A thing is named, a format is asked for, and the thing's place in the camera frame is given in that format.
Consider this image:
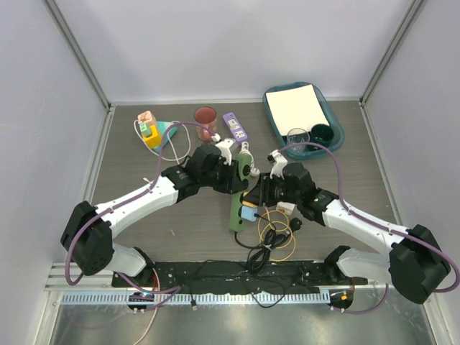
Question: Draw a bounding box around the white cube adapter plug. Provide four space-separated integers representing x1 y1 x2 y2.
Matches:
276 202 295 216

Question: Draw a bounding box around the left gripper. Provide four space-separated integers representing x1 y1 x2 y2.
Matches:
199 157 242 193

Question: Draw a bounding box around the dark green cup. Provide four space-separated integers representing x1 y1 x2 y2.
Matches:
310 124 334 147

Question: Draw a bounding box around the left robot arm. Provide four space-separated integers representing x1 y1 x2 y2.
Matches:
60 143 251 288

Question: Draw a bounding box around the clear plastic cup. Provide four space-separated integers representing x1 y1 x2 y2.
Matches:
287 128 310 155

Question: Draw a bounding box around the black bundled cable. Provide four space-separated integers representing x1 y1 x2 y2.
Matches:
234 213 293 277

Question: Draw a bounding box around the black round plug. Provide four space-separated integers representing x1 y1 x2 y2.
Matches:
289 218 303 232

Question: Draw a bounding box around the white thin cable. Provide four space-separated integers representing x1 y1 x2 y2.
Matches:
133 119 191 184

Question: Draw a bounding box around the blue charger plug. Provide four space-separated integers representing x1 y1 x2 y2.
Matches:
240 206 258 222

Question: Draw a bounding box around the pink mug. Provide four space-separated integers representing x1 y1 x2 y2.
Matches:
194 106 217 142

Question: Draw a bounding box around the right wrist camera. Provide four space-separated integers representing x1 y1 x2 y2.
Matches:
267 150 288 178

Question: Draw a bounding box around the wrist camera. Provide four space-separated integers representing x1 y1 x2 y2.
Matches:
267 150 288 178
215 138 237 165

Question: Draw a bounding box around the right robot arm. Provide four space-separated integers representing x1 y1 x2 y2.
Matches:
243 163 453 304

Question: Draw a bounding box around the yellow coiled cable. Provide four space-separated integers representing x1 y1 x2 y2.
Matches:
257 209 297 262

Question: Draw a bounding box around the teal plastic tray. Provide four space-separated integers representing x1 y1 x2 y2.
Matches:
262 82 345 152

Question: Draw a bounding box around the slotted cable duct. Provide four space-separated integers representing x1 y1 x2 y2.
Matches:
60 290 330 305

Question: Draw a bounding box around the white coiled cord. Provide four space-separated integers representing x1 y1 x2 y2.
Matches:
240 141 261 178

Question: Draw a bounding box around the white paper sheet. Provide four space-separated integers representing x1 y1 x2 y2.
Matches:
266 84 329 137

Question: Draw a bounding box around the black mounting plate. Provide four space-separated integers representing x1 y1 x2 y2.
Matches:
111 260 370 289

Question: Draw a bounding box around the green power strip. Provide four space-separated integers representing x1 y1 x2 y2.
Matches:
229 153 252 232

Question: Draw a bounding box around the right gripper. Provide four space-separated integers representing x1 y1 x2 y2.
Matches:
244 171 301 207

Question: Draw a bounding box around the purple power strip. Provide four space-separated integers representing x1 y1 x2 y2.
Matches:
222 113 248 144

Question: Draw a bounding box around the teal triangular base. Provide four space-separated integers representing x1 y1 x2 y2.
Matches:
154 121 177 153

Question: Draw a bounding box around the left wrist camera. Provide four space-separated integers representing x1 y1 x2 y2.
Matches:
215 138 237 165

